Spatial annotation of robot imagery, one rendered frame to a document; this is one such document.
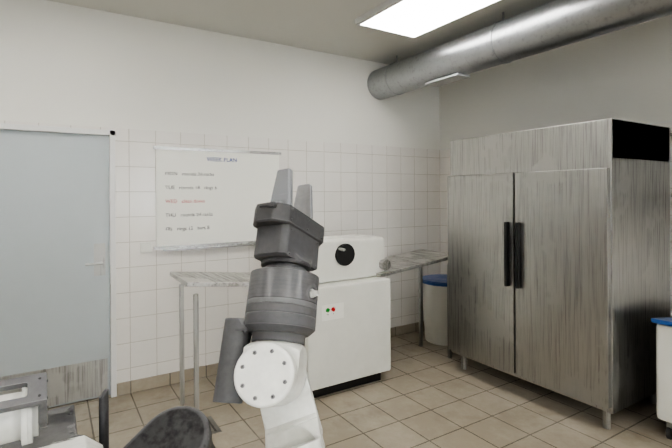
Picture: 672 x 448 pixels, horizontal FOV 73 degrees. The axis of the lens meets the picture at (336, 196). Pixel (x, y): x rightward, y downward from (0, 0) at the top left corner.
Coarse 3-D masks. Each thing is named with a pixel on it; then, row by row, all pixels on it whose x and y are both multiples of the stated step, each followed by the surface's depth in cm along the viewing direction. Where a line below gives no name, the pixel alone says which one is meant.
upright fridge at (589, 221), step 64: (576, 128) 313; (640, 128) 313; (448, 192) 407; (512, 192) 351; (576, 192) 308; (640, 192) 313; (448, 256) 408; (512, 256) 351; (576, 256) 309; (640, 256) 313; (448, 320) 408; (512, 320) 352; (576, 320) 309; (640, 320) 313; (576, 384) 309; (640, 384) 312
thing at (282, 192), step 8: (288, 168) 61; (280, 176) 61; (288, 176) 61; (280, 184) 61; (288, 184) 60; (272, 192) 61; (280, 192) 60; (288, 192) 60; (272, 200) 60; (280, 200) 60; (288, 200) 59
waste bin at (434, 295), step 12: (432, 276) 504; (444, 276) 503; (432, 288) 474; (444, 288) 467; (432, 300) 475; (444, 300) 468; (432, 312) 476; (444, 312) 469; (432, 324) 477; (444, 324) 470; (432, 336) 478; (444, 336) 470
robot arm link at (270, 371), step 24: (264, 312) 53; (288, 312) 53; (312, 312) 55; (240, 336) 55; (264, 336) 53; (288, 336) 53; (240, 360) 49; (264, 360) 49; (288, 360) 49; (216, 384) 53; (240, 384) 48; (264, 384) 48; (288, 384) 48
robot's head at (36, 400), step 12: (0, 384) 49; (12, 384) 50; (24, 384) 50; (36, 384) 50; (36, 396) 49; (0, 408) 47; (12, 408) 48; (24, 408) 49; (36, 408) 50; (36, 420) 50; (36, 432) 51
